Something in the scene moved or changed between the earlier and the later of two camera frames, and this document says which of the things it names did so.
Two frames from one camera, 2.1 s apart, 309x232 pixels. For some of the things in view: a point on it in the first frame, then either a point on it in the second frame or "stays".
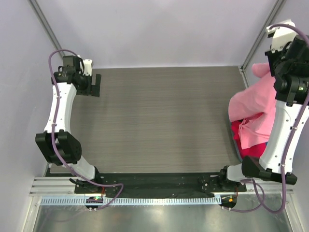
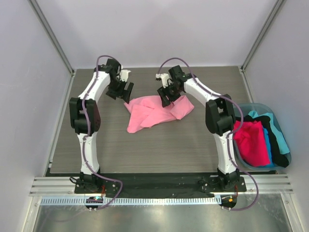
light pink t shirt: x=260 y=97 → x=147 y=111
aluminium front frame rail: x=64 y=186 stays
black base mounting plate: x=159 y=184 stays
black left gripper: x=91 y=90 → x=124 y=94
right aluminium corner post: x=278 y=3 stays
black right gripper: x=271 y=64 → x=167 y=94
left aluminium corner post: x=49 y=30 stays
